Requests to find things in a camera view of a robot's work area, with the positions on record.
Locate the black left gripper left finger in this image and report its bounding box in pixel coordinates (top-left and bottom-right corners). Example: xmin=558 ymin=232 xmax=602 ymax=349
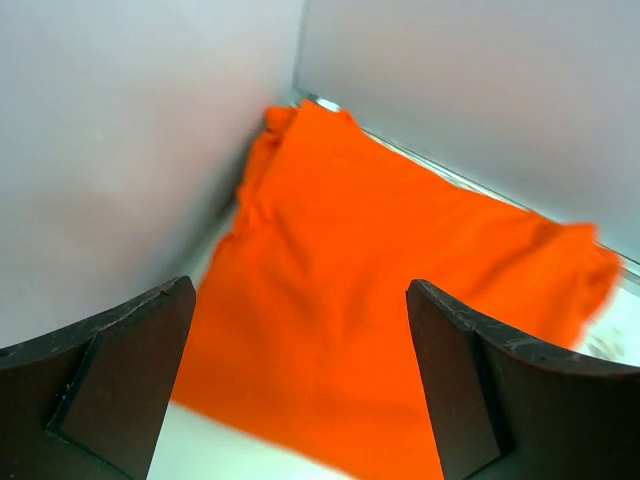
xmin=1 ymin=276 xmax=196 ymax=479

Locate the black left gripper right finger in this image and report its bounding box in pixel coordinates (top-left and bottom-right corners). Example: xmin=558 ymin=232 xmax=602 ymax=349
xmin=406 ymin=280 xmax=639 ymax=479

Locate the orange t shirt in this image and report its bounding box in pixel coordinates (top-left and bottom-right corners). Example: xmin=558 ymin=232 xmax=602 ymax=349
xmin=172 ymin=102 xmax=621 ymax=479

